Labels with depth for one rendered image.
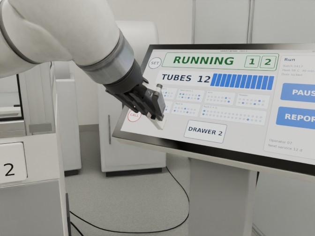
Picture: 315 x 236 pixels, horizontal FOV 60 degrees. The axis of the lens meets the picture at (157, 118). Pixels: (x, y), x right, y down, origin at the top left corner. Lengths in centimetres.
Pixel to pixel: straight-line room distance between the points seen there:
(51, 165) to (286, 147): 64
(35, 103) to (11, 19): 45
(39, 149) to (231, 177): 55
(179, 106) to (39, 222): 57
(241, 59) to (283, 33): 96
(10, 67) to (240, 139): 45
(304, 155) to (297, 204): 108
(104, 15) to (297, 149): 43
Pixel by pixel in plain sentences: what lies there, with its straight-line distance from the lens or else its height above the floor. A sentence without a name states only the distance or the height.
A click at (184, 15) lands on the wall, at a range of 424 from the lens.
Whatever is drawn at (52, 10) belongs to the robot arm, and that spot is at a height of 123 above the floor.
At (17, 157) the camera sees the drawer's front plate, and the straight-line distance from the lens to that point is 87.
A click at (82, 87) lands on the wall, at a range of 403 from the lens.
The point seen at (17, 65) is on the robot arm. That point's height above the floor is 116.
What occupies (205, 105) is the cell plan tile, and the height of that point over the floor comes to 105.
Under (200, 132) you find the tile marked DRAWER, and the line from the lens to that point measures 63.
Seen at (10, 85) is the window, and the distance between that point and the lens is 85.
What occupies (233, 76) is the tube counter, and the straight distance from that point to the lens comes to 69.
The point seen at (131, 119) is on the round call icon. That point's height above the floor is 101.
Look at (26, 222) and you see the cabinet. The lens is 98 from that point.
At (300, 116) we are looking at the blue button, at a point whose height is 105.
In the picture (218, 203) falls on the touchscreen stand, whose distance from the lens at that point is 78.
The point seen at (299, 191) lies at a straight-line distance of 163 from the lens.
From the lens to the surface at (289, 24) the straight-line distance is 163.
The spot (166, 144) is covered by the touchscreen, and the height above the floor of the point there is 97.
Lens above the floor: 119
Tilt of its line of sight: 14 degrees down
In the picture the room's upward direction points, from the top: straight up
